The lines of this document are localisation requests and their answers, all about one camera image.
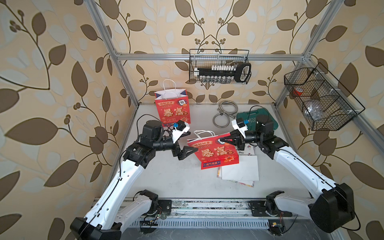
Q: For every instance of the red paper bag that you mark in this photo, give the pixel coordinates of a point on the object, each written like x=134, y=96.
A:
x=172, y=104
x=212, y=152

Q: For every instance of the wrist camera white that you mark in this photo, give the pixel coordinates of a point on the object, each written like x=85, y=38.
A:
x=181, y=129
x=240, y=125

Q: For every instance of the black socket set holder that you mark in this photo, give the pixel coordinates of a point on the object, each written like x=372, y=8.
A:
x=239, y=73

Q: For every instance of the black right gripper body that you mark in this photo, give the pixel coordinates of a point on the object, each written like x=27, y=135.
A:
x=251, y=138

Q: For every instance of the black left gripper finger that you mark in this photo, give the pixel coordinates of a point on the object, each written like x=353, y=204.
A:
x=184, y=139
x=185, y=152

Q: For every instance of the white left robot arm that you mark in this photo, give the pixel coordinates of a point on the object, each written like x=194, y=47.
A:
x=106, y=220

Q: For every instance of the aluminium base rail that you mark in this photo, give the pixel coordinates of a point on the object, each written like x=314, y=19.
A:
x=189, y=213

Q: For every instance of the white Happy Every Day bag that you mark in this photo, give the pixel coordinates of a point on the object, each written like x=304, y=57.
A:
x=246, y=170

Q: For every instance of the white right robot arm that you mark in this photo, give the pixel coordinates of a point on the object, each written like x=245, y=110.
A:
x=330, y=205

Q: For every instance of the red paper bag front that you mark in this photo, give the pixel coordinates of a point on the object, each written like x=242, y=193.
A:
x=212, y=152

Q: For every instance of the green plastic tool case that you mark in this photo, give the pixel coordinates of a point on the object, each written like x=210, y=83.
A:
x=257, y=114

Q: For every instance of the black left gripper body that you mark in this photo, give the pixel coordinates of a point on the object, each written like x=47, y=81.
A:
x=166, y=145

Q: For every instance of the black wire basket right wall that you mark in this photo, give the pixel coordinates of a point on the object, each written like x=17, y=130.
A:
x=339, y=104

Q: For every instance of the floral painted paper bag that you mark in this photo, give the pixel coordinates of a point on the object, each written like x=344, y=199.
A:
x=243, y=183

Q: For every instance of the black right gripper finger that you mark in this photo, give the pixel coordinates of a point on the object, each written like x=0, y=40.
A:
x=233, y=135
x=233, y=142

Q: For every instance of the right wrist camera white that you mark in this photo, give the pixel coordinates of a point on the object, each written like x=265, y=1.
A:
x=240, y=125

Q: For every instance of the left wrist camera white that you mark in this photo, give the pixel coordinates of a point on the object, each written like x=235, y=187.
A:
x=181, y=129

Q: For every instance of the black wire basket wall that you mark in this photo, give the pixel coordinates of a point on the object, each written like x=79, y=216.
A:
x=205, y=58
x=339, y=104

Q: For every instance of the black wire basket back wall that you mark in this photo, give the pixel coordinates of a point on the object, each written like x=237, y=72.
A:
x=205, y=58

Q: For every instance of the clear plastic bag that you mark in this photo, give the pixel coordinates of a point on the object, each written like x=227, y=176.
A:
x=313, y=110

